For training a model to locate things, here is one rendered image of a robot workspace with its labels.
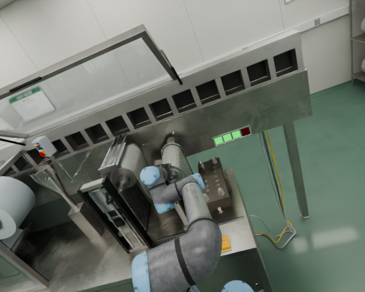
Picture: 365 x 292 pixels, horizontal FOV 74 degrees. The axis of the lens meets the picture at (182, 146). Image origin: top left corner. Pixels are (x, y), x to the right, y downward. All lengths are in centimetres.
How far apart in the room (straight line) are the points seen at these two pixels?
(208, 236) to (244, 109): 104
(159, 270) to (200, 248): 11
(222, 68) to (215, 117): 30
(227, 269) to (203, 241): 90
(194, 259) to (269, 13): 359
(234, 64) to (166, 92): 42
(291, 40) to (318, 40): 273
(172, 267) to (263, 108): 118
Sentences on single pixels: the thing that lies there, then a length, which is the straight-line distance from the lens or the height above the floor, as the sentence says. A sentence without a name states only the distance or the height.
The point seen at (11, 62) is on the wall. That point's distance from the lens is 454.
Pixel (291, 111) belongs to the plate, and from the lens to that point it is 165.
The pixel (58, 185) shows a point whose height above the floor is 139.
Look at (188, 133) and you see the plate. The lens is 157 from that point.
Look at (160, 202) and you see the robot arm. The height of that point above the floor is 141.
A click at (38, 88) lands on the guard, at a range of 128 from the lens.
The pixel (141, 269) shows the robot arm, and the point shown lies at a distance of 65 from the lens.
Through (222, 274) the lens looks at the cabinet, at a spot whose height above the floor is 70.
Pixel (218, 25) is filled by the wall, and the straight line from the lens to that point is 376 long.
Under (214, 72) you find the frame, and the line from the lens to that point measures 144.
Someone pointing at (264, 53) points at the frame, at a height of 161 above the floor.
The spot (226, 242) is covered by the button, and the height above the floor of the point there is 92.
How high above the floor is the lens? 201
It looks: 29 degrees down
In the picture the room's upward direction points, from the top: 25 degrees counter-clockwise
